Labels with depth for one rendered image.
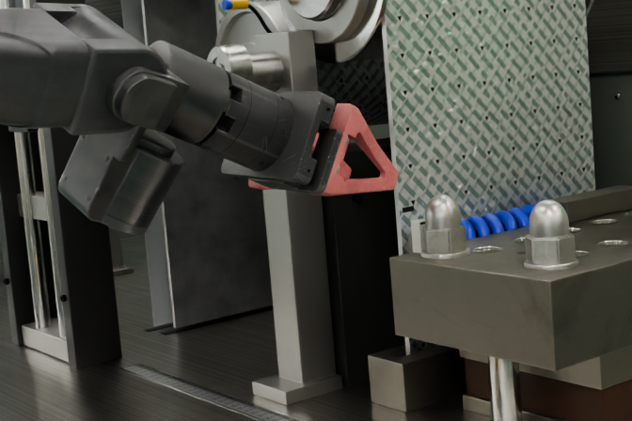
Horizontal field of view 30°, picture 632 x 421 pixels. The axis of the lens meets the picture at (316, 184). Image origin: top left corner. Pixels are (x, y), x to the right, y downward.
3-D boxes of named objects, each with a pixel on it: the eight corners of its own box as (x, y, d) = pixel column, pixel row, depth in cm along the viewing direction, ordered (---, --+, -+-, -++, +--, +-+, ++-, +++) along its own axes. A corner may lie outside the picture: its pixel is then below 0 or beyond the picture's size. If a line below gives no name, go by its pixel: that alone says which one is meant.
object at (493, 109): (398, 252, 95) (381, 20, 92) (592, 209, 108) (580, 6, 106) (402, 253, 94) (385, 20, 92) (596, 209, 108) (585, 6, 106)
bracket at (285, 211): (248, 397, 101) (215, 37, 97) (308, 379, 105) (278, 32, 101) (281, 408, 97) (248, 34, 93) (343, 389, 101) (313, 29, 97)
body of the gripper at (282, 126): (315, 189, 81) (228, 151, 77) (238, 180, 89) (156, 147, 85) (343, 101, 82) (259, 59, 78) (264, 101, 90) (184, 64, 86)
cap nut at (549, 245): (513, 266, 81) (509, 202, 81) (549, 257, 83) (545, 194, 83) (553, 272, 78) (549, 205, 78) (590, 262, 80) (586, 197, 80)
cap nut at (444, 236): (410, 256, 88) (406, 196, 88) (446, 247, 90) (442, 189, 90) (444, 260, 85) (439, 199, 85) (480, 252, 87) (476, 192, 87)
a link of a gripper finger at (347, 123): (401, 227, 85) (301, 184, 80) (342, 219, 91) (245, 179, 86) (428, 139, 86) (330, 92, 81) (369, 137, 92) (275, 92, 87)
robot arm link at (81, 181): (136, 70, 70) (56, 8, 75) (49, 233, 72) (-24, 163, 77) (257, 110, 80) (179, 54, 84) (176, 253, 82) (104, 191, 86)
